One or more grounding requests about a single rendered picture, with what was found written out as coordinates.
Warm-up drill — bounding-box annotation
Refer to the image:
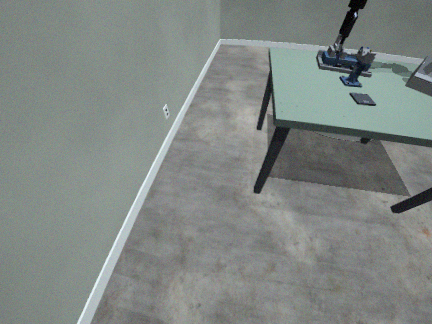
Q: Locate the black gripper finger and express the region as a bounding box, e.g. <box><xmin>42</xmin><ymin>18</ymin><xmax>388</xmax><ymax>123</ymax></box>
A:
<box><xmin>335</xmin><ymin>11</ymin><xmax>350</xmax><ymax>44</ymax></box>
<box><xmin>335</xmin><ymin>12</ymin><xmax>358</xmax><ymax>51</ymax></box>

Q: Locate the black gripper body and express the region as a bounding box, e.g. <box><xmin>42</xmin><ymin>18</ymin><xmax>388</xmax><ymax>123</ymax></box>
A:
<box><xmin>348</xmin><ymin>0</ymin><xmax>367</xmax><ymax>21</ymax></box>

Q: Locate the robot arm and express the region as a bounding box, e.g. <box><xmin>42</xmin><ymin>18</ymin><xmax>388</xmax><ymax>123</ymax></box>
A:
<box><xmin>423</xmin><ymin>62</ymin><xmax>432</xmax><ymax>78</ymax></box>

